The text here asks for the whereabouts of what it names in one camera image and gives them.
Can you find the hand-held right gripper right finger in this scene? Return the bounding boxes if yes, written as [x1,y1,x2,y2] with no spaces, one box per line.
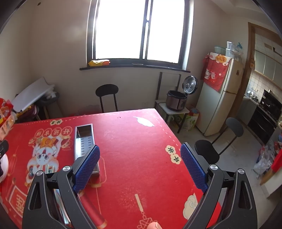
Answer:
[180,142,258,229]

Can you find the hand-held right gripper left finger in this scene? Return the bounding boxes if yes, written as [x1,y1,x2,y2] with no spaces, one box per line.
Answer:
[22,144,100,229]

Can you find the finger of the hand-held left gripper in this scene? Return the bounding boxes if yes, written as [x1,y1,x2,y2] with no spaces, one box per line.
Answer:
[0,140,9,155]

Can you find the metal utensil tray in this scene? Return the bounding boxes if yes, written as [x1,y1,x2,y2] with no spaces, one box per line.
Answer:
[74,124,101,177]

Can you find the white lidded bowl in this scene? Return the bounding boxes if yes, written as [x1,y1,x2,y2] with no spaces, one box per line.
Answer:
[0,154,9,181]

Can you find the pink printed box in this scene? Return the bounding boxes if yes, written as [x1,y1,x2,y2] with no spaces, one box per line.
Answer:
[0,114,17,135]

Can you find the black round chair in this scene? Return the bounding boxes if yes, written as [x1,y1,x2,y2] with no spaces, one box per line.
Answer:
[194,117,244,164]
[95,84,119,113]

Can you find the red snack bag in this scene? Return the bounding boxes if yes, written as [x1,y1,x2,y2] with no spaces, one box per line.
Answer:
[0,98,14,124]

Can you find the dark cloth pile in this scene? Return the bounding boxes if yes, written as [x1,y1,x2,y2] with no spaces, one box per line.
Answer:
[15,104,41,122]

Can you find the colourful shopping bag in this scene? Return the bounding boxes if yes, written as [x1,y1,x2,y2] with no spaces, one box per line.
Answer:
[181,108,200,131]

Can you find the red printed table mat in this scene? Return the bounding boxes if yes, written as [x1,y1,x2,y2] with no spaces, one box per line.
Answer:
[0,108,223,229]

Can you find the grey rolled sheet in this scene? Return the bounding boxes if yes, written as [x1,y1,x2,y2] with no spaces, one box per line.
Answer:
[11,77,55,112]

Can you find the small white side table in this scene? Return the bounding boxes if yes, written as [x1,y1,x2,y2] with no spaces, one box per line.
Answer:
[155,100,190,134]

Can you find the dark round stool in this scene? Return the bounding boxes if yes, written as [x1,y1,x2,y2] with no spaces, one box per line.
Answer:
[38,91,60,119]

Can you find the cream refrigerator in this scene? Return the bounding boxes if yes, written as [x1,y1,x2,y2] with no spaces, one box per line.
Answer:
[196,52,245,137]

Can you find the white plastic bag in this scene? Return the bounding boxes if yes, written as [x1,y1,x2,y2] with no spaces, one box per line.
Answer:
[253,154,271,174]

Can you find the dark electric pressure cooker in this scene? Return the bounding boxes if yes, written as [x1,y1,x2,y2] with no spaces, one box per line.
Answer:
[166,75,198,112]

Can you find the black kitchen stove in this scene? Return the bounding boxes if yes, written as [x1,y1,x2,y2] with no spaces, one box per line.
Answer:
[248,89,281,144]

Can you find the red printed fridge cloth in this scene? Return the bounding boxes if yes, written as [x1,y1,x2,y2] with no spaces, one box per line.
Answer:
[200,52,232,92]

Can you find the yellow packet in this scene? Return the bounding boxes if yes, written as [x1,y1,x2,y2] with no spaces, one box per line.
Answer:
[88,59,110,66]

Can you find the clear plastic jug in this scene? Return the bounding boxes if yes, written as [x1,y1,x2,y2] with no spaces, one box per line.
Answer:
[226,41,234,58]

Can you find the dark framed window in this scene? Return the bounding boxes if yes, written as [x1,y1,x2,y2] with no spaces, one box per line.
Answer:
[80,0,191,73]

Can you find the black folded frame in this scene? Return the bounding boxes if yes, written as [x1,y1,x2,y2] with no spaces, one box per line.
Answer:
[155,72,181,100]

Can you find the kitchen wall cabinets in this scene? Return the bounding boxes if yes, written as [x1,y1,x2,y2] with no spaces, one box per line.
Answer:
[253,49,282,82]

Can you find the wooden door frame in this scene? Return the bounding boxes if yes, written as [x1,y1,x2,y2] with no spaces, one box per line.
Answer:
[239,22,282,99]

